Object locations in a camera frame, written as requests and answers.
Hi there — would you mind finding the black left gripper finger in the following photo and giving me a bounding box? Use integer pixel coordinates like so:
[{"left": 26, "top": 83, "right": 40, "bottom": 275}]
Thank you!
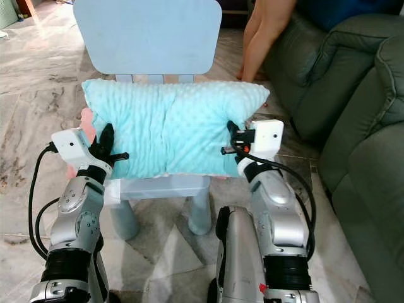
[{"left": 98, "top": 123, "right": 116, "bottom": 155}]

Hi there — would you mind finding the teal dotted pillow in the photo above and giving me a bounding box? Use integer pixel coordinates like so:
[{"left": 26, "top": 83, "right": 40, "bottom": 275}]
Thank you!
[{"left": 81, "top": 79, "right": 271, "bottom": 179}]

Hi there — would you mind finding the green leather sofa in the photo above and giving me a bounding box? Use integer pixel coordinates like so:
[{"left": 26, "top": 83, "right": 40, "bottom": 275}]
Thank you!
[
  {"left": 262, "top": 13, "right": 404, "bottom": 146},
  {"left": 319, "top": 35, "right": 404, "bottom": 303}
]

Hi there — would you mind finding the pink cushion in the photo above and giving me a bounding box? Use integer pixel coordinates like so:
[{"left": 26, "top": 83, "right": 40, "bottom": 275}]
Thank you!
[{"left": 66, "top": 107, "right": 95, "bottom": 181}]

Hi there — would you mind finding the black right robot foot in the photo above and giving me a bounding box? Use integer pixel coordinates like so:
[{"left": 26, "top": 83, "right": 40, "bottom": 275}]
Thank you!
[{"left": 207, "top": 207, "right": 231, "bottom": 303}]

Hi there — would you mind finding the light blue plastic chair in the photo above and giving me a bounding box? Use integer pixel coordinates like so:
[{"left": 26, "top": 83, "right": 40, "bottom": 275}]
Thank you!
[{"left": 74, "top": 0, "right": 222, "bottom": 242}]

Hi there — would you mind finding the silver right robot leg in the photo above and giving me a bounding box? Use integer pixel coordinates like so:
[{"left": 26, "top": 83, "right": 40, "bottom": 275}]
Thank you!
[{"left": 221, "top": 207, "right": 266, "bottom": 303}]

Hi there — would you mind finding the brown wooden furniture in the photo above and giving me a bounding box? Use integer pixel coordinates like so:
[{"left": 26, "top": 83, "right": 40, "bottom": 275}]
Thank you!
[{"left": 18, "top": 0, "right": 37, "bottom": 18}]

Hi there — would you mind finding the person torso blue shirt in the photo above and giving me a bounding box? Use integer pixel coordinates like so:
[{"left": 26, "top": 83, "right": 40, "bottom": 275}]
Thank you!
[{"left": 312, "top": 0, "right": 386, "bottom": 32}]

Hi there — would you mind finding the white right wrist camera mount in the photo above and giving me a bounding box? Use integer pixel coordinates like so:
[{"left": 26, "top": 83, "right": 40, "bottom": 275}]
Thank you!
[{"left": 252, "top": 120, "right": 285, "bottom": 158}]

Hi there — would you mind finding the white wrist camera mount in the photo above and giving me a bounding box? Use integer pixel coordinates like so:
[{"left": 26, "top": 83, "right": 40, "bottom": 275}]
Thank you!
[
  {"left": 252, "top": 120, "right": 285, "bottom": 158},
  {"left": 50, "top": 128, "right": 95, "bottom": 166}
]

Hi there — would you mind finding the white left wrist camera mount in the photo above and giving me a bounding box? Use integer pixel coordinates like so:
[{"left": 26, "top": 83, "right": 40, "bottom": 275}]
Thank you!
[{"left": 50, "top": 128, "right": 95, "bottom": 166}]

